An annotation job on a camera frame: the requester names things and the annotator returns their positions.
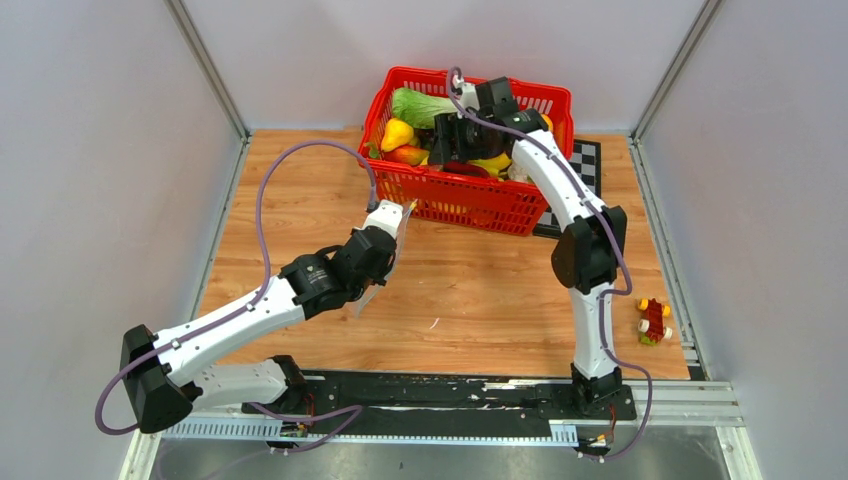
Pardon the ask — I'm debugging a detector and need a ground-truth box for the white cauliflower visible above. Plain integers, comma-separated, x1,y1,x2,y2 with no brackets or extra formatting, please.
507,162,533,184

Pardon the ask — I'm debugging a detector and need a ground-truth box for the yellow banana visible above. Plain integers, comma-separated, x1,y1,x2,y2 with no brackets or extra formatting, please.
468,153,512,178

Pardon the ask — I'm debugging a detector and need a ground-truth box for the red plastic shopping basket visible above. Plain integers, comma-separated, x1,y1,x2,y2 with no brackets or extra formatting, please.
359,66,548,236

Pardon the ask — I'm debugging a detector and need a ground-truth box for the red chili pepper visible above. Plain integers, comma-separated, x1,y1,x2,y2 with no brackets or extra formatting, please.
442,162,491,178

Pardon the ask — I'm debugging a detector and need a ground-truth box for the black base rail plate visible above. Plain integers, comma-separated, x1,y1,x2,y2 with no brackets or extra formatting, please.
266,370,637,438

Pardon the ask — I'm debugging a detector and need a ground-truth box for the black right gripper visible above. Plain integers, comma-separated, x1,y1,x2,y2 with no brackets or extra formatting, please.
431,111,495,165

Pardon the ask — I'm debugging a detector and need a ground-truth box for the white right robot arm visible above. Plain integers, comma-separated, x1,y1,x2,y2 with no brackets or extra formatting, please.
428,67,627,418

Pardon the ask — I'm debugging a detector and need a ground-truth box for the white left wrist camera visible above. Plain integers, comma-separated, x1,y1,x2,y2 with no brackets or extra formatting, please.
362,199,413,240

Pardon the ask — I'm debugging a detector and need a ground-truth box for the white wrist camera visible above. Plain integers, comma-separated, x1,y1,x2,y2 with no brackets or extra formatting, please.
452,81,479,110
362,199,413,240

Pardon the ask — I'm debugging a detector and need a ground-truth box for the white green napa cabbage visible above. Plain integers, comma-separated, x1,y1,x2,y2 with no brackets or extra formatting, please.
391,88,457,130

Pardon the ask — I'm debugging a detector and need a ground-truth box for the red toy car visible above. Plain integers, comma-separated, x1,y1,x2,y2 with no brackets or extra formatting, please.
637,298,673,345

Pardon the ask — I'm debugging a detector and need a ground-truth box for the black white checkerboard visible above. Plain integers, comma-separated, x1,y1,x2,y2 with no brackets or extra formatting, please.
533,139,603,241

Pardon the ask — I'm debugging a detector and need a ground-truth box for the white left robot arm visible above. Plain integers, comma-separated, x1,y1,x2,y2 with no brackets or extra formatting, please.
120,222,401,433

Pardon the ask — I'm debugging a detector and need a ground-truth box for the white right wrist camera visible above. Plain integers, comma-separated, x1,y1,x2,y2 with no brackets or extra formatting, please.
452,81,479,110

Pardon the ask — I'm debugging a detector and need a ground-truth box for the clear zip top bag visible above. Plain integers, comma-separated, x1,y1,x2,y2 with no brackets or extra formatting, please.
352,233,406,318

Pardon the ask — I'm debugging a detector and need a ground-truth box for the yellow pear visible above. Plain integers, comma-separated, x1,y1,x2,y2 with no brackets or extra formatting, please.
380,118,415,152

